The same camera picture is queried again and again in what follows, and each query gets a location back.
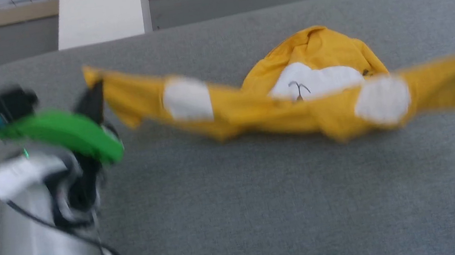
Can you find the yellow garment with white patches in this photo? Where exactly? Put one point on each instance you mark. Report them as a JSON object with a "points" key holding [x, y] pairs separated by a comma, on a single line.
{"points": [[315, 88]]}

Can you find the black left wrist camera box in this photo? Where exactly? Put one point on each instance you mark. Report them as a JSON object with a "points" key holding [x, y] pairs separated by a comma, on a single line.
{"points": [[6, 105]]}

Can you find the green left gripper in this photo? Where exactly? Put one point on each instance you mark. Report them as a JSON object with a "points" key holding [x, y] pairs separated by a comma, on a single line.
{"points": [[63, 132]]}

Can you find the white box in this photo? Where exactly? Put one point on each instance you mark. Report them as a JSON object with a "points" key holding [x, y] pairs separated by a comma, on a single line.
{"points": [[102, 14]]}

